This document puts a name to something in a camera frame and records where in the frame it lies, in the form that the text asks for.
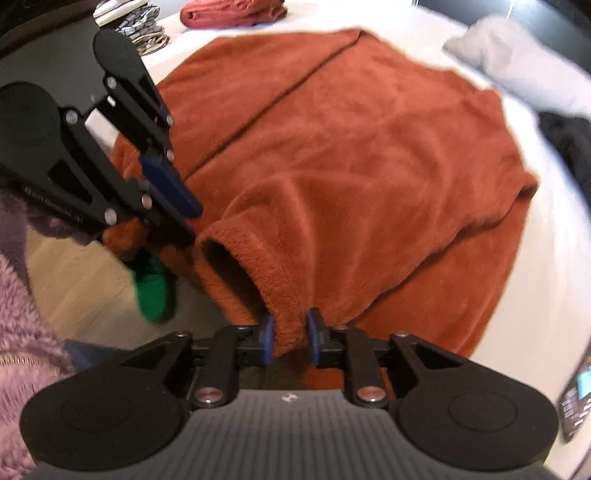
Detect folded rust fleece garment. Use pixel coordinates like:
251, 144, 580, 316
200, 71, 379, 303
179, 0, 288, 29

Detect remote control device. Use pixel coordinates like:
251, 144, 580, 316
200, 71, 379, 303
555, 354, 591, 445

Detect white bed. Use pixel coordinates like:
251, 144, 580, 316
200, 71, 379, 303
88, 0, 591, 398

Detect grey striped garment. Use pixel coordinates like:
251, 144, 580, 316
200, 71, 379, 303
115, 8, 170, 57

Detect black garment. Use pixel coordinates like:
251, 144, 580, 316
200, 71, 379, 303
537, 111, 591, 195

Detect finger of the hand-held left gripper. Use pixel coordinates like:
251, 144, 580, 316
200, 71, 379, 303
28, 110, 198, 250
104, 65, 204, 219

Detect green slipper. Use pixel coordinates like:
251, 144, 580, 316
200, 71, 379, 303
130, 255, 177, 322

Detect rust fleece robe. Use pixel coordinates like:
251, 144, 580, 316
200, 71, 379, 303
102, 28, 540, 371

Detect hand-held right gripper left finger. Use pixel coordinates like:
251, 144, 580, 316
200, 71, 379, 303
120, 316, 277, 409

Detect grey pillow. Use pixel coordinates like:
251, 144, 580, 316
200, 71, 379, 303
442, 14, 591, 121

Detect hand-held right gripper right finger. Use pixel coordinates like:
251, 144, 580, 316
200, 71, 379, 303
305, 307, 463, 409

